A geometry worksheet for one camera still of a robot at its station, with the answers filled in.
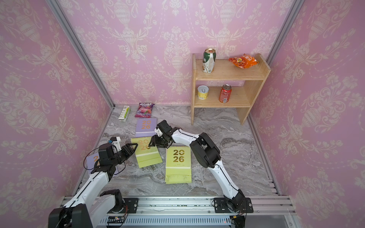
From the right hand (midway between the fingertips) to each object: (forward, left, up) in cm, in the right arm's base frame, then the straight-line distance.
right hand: (151, 146), depth 93 cm
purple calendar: (+17, +6, -2) cm, 19 cm away
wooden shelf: (+22, -62, +18) cm, 69 cm away
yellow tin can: (+25, -35, +23) cm, 49 cm away
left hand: (-4, +7, +7) cm, 10 cm away
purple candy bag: (+32, +9, +1) cm, 33 cm away
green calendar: (-7, +3, -1) cm, 7 cm away
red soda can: (+19, -49, +26) cm, 58 cm away
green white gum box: (+28, +23, +2) cm, 37 cm away
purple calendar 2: (-8, +37, -3) cm, 38 cm away
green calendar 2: (-14, -18, +1) cm, 23 cm away
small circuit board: (-38, +15, -6) cm, 42 cm away
